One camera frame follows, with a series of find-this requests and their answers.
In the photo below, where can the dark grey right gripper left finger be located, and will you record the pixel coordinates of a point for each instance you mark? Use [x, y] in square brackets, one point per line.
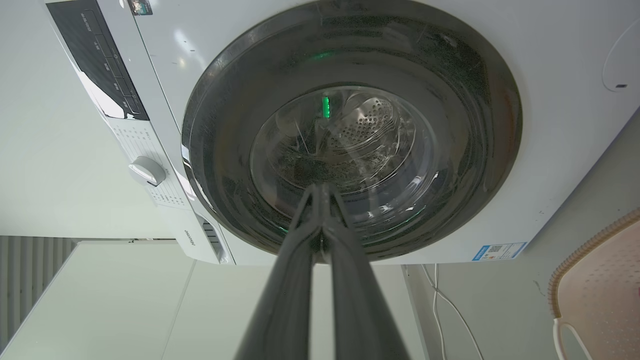
[285, 300]

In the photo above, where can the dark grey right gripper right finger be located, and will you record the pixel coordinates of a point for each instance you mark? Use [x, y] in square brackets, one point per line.
[355, 300]

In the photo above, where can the pink plastic laundry basket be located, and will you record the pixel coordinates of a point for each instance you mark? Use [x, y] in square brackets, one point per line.
[600, 295]

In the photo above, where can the white cabinet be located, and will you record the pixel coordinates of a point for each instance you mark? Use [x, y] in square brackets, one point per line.
[125, 305]

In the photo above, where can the dark round washing machine door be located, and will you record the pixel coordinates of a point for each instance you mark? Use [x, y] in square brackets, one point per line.
[350, 125]

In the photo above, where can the white washing machine dial knob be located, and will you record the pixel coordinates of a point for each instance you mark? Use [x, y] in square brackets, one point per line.
[146, 171]

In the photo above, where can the grey ribbed radiator panel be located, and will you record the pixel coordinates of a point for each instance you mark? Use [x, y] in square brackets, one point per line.
[30, 275]

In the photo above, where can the white front-load washing machine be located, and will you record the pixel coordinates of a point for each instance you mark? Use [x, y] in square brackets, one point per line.
[550, 100]

